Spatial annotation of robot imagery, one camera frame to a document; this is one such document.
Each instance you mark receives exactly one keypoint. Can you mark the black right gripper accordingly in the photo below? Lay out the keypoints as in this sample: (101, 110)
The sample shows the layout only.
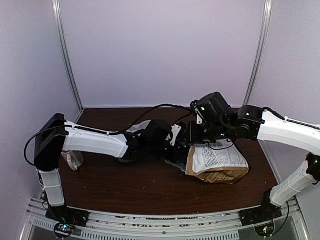
(192, 137)

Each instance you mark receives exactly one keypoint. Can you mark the brown white pet food bag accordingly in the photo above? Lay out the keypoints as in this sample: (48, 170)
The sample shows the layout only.
(216, 163)

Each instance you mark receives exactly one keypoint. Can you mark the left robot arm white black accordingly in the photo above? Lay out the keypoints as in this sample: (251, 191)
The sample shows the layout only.
(59, 135)

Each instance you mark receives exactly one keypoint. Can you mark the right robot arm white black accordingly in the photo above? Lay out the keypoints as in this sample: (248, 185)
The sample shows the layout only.
(216, 120)

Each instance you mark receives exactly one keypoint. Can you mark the grey double pet bowl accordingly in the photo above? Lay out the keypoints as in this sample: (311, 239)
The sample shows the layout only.
(134, 130)

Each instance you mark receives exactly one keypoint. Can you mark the white patterned mug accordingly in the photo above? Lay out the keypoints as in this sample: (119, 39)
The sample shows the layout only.
(74, 159)

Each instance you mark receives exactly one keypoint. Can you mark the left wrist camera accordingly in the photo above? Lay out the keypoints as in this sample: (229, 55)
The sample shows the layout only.
(176, 136)

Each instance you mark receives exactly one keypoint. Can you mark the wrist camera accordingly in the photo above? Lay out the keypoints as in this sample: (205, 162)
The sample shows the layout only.
(196, 112)
(176, 136)

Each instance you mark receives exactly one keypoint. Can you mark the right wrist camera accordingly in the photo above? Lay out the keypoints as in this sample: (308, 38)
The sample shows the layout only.
(196, 112)

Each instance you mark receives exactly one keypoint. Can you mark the front aluminium rail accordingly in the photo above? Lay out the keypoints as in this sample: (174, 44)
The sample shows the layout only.
(224, 225)

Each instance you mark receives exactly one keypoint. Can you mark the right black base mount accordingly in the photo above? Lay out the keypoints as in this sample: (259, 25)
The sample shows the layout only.
(263, 213)

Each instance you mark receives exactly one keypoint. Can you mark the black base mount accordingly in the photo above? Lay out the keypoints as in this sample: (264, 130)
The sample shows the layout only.
(67, 215)
(263, 213)

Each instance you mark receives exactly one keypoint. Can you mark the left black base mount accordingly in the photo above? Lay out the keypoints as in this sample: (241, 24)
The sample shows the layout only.
(67, 215)

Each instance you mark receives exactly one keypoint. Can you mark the right aluminium frame post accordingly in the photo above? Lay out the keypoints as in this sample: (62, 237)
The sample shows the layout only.
(264, 30)

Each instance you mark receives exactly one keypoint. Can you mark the aluminium frame post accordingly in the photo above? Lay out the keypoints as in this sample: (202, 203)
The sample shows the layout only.
(65, 53)
(264, 30)

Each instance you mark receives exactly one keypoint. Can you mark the left aluminium frame post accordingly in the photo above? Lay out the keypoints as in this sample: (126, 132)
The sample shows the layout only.
(65, 53)

